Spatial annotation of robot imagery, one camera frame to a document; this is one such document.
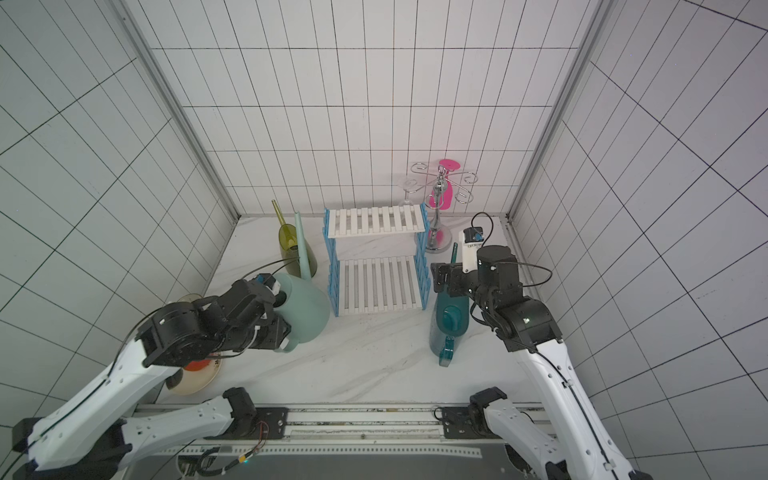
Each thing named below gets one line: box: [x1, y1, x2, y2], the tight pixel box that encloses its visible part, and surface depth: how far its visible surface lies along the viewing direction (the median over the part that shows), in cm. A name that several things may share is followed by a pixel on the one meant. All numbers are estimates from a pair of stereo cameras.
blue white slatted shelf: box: [322, 203, 431, 317], surface depth 97 cm
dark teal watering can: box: [429, 242, 470, 368], surface depth 77 cm
